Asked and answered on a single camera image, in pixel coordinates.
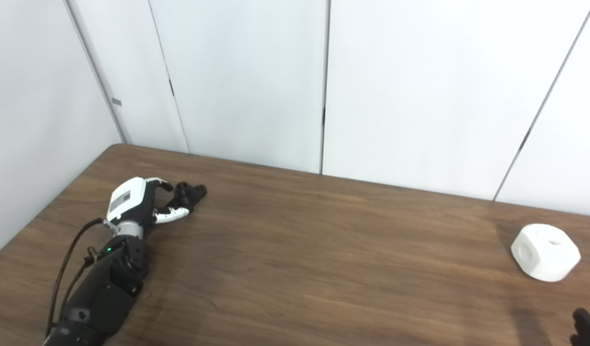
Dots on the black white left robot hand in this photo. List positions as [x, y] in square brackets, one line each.
[129, 199]

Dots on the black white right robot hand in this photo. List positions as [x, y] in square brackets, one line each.
[588, 329]

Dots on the black flanged holder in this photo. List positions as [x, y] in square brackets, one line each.
[191, 193]

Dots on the round white plastic piece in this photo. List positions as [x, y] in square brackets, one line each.
[545, 252]

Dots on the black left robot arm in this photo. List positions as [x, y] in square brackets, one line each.
[105, 288]

